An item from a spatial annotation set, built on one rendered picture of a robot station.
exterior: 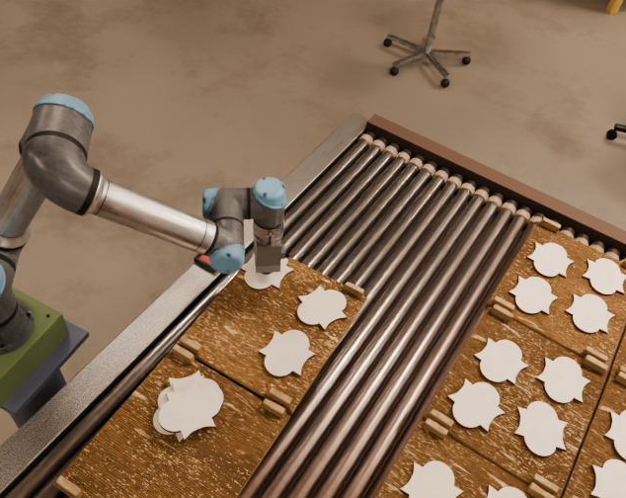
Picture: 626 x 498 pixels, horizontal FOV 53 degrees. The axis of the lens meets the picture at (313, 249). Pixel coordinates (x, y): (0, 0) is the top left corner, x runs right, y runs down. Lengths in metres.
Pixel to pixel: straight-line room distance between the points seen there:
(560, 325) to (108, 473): 1.23
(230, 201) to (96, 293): 1.60
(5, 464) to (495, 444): 1.13
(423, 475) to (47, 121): 1.10
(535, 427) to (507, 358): 0.19
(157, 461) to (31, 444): 0.29
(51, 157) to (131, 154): 2.32
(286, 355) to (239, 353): 0.12
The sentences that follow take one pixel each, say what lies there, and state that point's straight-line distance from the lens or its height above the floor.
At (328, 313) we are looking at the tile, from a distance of 1.70.
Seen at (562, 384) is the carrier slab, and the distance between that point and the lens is 1.77.
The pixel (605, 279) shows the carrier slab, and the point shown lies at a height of 0.95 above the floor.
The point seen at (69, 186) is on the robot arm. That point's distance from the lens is 1.25.
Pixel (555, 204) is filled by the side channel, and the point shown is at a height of 0.95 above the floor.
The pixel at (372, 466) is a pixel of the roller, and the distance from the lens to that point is 1.55.
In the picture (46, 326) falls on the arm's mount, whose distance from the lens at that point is 1.71.
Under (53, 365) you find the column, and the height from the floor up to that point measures 0.87.
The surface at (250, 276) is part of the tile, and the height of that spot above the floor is 1.02.
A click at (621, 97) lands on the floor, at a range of 4.77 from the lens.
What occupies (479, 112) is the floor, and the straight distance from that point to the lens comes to 4.16.
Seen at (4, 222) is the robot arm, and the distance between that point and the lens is 1.56.
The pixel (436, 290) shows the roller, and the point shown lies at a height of 0.92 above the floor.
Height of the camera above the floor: 2.34
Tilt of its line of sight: 49 degrees down
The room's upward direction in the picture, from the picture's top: 8 degrees clockwise
